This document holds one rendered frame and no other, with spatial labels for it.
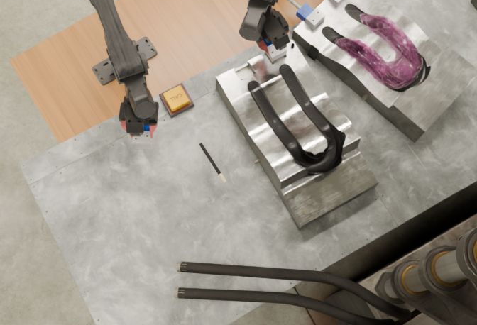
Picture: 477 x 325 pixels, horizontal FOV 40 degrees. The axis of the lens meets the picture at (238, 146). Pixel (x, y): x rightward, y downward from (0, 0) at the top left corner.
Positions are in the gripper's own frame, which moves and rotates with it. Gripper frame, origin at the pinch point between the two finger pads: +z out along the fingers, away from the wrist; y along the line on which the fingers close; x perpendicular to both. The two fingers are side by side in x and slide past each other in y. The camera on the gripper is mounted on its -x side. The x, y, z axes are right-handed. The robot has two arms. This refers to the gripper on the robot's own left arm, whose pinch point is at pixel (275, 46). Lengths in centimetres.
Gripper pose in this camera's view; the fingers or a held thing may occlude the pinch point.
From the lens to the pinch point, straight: 194.3
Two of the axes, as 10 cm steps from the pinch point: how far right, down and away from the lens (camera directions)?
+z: 2.7, 5.0, 8.2
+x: -4.1, -7.2, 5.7
